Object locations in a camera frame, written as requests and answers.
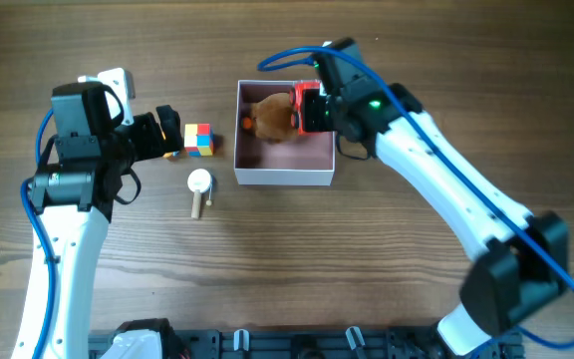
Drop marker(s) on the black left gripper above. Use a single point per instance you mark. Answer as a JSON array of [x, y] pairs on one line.
[[154, 145]]

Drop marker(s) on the white wooden rattle drum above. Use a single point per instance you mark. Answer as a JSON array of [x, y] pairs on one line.
[[199, 182]]

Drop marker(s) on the orange blue duck toy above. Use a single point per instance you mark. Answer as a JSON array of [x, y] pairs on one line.
[[172, 155]]

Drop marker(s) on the colourful puzzle cube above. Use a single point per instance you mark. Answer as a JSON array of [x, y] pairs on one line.
[[199, 140]]

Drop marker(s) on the brown plush toy with carrot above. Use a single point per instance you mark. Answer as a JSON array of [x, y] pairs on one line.
[[271, 119]]

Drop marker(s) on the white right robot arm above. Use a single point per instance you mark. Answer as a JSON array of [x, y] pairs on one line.
[[519, 260]]

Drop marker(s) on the white box pink interior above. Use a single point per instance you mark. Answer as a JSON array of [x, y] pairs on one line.
[[307, 160]]

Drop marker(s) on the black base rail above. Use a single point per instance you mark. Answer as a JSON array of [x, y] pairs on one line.
[[413, 342]]

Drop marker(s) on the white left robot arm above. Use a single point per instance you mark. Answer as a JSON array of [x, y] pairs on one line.
[[69, 202]]

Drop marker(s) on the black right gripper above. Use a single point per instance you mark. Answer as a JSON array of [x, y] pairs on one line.
[[310, 122]]

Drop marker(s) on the red toy fire truck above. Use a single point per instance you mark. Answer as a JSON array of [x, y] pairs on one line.
[[296, 100]]

